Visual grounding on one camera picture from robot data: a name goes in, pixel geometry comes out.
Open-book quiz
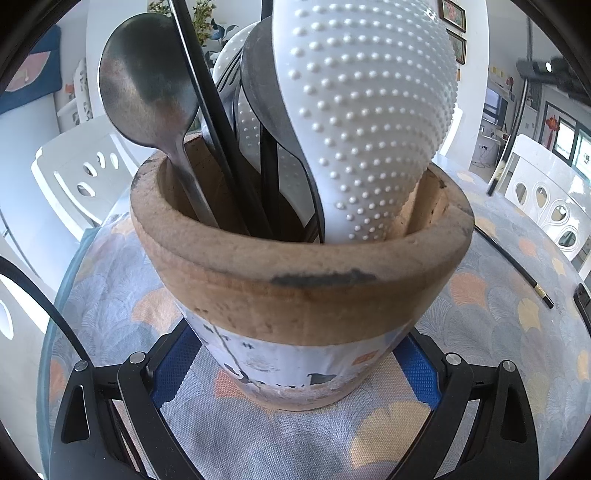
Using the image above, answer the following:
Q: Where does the white rice paddle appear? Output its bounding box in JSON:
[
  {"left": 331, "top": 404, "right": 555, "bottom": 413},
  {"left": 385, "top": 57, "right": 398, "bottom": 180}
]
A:
[
  {"left": 271, "top": 1, "right": 457, "bottom": 244},
  {"left": 216, "top": 21, "right": 315, "bottom": 223}
]

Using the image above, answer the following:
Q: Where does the blue fridge cover cloth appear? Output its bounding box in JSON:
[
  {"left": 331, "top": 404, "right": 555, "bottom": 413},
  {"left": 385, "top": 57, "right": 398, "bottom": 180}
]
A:
[{"left": 0, "top": 25, "right": 62, "bottom": 114}]

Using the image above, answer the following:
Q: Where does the glass vase with stems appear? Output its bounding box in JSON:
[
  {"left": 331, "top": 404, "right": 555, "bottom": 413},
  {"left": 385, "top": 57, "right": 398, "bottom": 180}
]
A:
[{"left": 147, "top": 0, "right": 216, "bottom": 46}]

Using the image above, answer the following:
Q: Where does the steel fork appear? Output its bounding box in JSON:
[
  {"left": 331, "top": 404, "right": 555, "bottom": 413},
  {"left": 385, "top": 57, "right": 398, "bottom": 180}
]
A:
[{"left": 213, "top": 52, "right": 242, "bottom": 112}]

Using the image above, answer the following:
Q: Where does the black smartphone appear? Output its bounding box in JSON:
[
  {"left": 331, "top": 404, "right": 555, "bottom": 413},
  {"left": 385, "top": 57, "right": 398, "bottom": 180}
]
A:
[{"left": 573, "top": 283, "right": 591, "bottom": 335}]

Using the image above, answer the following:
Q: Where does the steel spoon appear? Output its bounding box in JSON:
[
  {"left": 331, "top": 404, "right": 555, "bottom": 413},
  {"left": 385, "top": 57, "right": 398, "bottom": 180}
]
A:
[
  {"left": 98, "top": 13, "right": 218, "bottom": 227},
  {"left": 240, "top": 16, "right": 325, "bottom": 243}
]

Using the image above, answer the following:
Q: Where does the small framed picture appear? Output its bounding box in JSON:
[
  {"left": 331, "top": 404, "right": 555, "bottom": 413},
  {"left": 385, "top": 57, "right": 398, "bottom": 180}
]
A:
[
  {"left": 438, "top": 0, "right": 467, "bottom": 33},
  {"left": 447, "top": 29, "right": 467, "bottom": 65}
]

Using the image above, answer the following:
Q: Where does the white chair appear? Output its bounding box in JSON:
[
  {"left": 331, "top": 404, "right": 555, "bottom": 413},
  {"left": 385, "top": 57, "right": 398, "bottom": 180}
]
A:
[
  {"left": 1, "top": 235, "right": 56, "bottom": 346},
  {"left": 489, "top": 134, "right": 590, "bottom": 279},
  {"left": 31, "top": 115, "right": 153, "bottom": 240}
]

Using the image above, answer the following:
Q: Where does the patterned grey placemat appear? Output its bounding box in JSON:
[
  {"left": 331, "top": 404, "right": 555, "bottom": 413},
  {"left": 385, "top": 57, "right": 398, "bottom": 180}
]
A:
[{"left": 54, "top": 168, "right": 590, "bottom": 479}]

